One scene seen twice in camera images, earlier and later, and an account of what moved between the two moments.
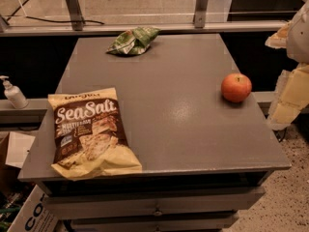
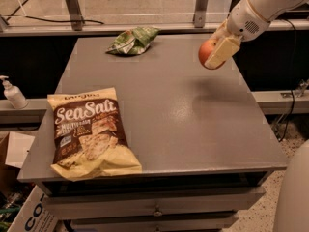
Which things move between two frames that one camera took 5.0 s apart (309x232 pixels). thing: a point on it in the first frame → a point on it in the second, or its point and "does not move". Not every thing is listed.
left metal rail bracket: (73, 6) does not move
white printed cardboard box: (32, 216) does not move
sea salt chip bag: (89, 140) does not move
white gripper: (299, 38) → (245, 20)
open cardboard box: (14, 150) does not move
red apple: (236, 87) → (206, 48)
